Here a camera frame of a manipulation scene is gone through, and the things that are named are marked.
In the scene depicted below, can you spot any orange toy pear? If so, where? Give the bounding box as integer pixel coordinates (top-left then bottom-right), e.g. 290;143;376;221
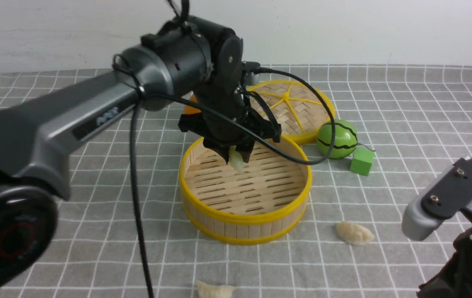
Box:
183;94;201;115

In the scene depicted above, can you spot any pale green dumpling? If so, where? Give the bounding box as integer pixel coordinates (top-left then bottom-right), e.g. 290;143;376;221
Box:
229;147;244;173

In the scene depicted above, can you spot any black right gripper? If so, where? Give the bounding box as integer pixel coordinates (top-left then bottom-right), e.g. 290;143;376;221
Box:
417;207;472;298

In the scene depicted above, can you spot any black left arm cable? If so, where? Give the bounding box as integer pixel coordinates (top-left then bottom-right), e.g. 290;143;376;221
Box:
113;54;337;298

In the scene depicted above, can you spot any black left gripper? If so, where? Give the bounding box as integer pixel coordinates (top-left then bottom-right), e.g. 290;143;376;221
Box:
178;62;282;163

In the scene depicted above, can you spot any green wooden cube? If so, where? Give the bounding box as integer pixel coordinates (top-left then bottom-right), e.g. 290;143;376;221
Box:
349;148;376;176

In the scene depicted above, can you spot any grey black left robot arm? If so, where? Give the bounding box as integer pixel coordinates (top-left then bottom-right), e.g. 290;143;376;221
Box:
0;16;281;287

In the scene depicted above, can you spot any white dumpling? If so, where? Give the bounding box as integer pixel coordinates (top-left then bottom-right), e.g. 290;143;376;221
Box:
195;280;237;298
335;221;375;245

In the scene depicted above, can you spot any woven bamboo steamer lid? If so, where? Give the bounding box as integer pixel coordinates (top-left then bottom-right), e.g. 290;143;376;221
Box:
247;80;330;145

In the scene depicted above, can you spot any green toy watermelon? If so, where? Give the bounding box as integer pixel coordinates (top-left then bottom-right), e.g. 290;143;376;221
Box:
316;119;358;160

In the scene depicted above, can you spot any white dumpling front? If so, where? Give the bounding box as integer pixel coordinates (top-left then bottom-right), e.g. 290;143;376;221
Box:
195;280;237;298

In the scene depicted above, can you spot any grey checked tablecloth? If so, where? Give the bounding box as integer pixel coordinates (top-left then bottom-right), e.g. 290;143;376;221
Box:
0;65;472;298

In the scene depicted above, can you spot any yellow rimmed bamboo steamer tray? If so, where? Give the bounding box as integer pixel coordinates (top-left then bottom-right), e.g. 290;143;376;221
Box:
178;139;312;245

